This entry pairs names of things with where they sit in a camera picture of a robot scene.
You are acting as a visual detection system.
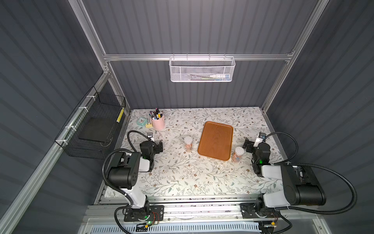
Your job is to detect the black wire wall basket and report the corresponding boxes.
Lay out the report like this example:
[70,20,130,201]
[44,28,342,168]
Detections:
[55,88,127,160]

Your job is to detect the pink pen cup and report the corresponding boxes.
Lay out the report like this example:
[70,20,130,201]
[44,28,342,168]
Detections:
[151,116,166,131]

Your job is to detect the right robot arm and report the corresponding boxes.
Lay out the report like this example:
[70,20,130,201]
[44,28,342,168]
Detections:
[242,137,326,218]

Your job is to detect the pens in pink cup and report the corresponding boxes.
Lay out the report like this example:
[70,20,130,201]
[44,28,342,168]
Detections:
[149,108,163,120]

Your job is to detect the brown wooden tray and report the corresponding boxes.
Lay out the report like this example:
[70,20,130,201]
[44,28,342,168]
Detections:
[198,121,234,161]

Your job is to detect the small green alarm clock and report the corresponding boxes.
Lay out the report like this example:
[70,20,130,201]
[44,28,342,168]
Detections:
[136,117,148,127]

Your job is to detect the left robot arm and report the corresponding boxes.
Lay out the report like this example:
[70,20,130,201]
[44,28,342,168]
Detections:
[102,140,164,222]

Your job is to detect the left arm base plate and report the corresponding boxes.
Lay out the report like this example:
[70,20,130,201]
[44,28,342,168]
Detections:
[123,205,165,222]

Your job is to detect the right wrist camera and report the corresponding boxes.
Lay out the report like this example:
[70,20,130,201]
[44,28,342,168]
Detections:
[253,132,266,148]

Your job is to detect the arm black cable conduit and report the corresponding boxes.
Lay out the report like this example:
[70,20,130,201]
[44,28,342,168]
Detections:
[264,132,357,215]
[101,130,153,234]

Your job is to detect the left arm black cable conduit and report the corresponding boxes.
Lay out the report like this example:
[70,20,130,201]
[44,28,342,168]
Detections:
[101,130,153,234]

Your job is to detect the candy jar with patterned lid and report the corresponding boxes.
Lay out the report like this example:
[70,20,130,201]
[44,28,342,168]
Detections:
[184,136,193,152]

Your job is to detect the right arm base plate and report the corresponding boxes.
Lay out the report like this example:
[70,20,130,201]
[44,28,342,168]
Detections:
[240,203,279,219]

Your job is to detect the white marker in basket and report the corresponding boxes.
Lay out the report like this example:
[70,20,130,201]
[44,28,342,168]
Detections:
[209,74,230,81]

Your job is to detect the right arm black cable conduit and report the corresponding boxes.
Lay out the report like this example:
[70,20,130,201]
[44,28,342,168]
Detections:
[264,132,357,215]

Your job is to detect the white mesh wall basket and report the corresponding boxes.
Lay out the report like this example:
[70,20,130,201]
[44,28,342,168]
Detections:
[168,55,236,82]

